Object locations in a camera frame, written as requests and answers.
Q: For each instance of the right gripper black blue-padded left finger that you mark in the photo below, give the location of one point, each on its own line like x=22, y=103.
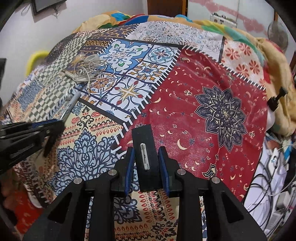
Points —
x=85, y=204

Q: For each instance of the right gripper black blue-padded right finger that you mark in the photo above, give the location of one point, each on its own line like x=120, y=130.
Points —
x=226, y=217

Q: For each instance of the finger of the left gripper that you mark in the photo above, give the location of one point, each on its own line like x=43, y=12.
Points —
x=46, y=136
x=34, y=125

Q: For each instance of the grey Sharpie marker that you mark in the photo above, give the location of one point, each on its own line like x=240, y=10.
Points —
x=70, y=106

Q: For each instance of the patchwork patterned bed sheet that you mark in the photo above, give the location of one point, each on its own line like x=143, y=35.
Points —
x=210, y=119

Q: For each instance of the colourful orange blanket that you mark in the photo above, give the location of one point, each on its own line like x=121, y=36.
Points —
x=259, y=59

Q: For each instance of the brown wooden door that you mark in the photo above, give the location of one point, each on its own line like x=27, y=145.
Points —
x=167, y=7

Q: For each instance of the white standing fan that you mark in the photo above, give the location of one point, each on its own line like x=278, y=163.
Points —
x=276, y=33

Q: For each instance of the wall-mounted black television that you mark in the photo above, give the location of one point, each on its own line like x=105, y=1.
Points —
x=39, y=6

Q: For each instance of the white wall socket box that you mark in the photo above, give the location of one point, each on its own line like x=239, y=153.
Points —
x=222, y=19

